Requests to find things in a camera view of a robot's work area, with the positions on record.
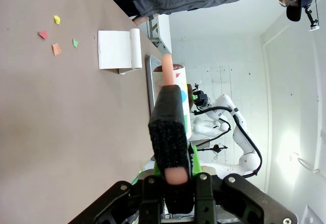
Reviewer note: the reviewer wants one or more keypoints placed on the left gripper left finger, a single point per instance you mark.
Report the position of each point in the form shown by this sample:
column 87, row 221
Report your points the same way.
column 127, row 201

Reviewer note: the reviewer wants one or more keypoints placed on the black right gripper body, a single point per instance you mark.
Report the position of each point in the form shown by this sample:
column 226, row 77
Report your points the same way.
column 201, row 98

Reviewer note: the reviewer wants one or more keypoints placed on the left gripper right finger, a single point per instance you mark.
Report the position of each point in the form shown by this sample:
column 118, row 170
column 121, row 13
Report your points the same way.
column 229, row 198

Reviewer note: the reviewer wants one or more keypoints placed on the pink sausage stick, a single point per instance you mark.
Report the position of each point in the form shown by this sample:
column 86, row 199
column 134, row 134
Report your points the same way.
column 168, row 107

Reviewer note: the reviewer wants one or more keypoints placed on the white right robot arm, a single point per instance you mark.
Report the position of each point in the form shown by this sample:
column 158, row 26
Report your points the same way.
column 240, row 132

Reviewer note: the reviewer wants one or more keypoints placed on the person left hand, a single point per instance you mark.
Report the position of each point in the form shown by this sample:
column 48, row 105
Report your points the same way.
column 140, row 21

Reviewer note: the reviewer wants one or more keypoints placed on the silver metal tray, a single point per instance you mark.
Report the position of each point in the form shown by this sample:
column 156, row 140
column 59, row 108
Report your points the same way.
column 150, row 81

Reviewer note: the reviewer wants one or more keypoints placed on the white paper pad with roll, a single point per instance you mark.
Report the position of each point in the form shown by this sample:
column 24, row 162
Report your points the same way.
column 114, row 49

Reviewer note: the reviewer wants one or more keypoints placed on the green paper scrap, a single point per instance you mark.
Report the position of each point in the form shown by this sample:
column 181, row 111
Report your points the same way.
column 75, row 43

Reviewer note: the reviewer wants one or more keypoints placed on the dark baseball cap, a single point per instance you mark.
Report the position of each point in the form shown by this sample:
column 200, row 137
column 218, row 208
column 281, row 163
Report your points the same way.
column 300, row 0

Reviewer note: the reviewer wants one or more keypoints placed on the orange paper scrap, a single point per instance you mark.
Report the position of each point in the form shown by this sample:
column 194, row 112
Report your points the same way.
column 56, row 49

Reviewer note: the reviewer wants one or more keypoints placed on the yellow paper scrap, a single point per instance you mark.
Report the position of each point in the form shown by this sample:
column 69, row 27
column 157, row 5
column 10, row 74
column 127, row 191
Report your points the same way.
column 57, row 20

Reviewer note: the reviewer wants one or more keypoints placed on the red paper scrap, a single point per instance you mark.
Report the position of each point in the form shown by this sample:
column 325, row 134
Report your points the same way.
column 43, row 34

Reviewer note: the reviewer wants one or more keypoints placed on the white board with metal frame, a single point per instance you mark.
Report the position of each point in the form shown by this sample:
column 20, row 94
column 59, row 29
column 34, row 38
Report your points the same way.
column 163, row 33

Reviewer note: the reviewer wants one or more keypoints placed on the black head-mounted camera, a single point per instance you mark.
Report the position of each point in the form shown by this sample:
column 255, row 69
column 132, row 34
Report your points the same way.
column 312, row 20

